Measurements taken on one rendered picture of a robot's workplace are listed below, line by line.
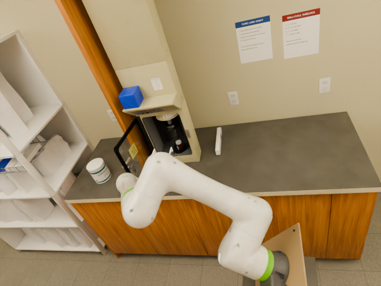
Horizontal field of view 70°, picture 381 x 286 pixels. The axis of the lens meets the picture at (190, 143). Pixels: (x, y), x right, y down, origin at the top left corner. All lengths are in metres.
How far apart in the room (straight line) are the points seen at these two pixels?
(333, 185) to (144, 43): 1.29
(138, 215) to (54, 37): 1.66
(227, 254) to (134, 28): 1.14
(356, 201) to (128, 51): 1.54
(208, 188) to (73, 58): 1.63
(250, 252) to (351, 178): 0.88
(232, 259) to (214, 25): 1.38
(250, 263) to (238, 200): 0.23
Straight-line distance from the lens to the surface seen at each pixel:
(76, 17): 1.60
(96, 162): 2.12
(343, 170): 1.80
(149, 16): 1.47
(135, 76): 1.63
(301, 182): 1.71
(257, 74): 2.00
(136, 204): 0.95
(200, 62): 1.98
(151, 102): 1.61
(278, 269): 1.16
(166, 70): 1.56
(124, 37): 1.56
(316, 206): 1.86
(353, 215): 1.98
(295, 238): 1.20
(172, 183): 0.95
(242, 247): 1.06
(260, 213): 1.05
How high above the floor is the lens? 2.24
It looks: 38 degrees down
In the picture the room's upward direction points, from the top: 19 degrees counter-clockwise
